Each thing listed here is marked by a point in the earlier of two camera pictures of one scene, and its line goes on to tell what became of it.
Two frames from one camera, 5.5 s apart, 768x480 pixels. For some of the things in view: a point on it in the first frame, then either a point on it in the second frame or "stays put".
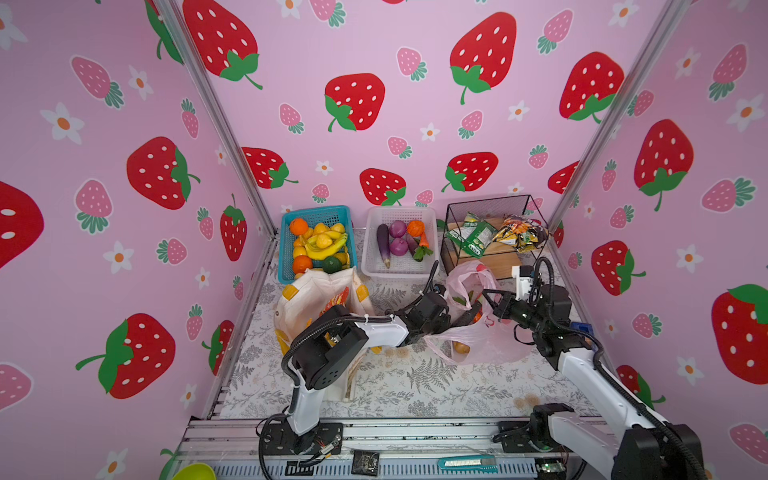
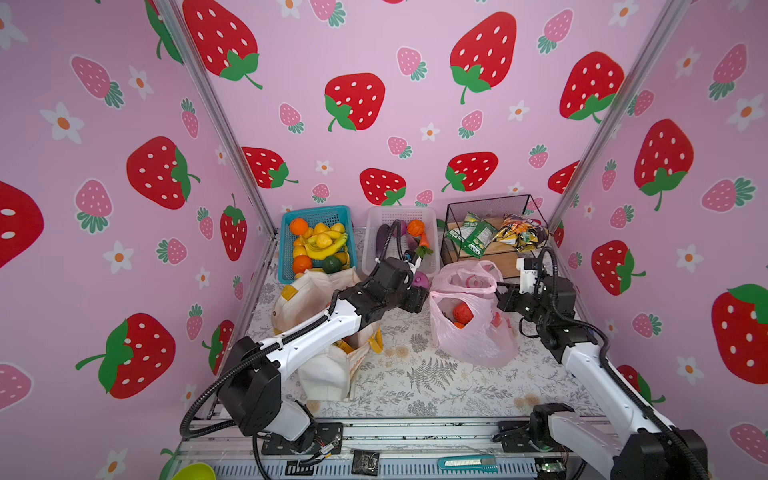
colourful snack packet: [522, 233] stays put
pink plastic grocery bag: [485, 337] stays put
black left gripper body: [439, 325] -> [409, 300]
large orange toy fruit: [302, 262] stays put
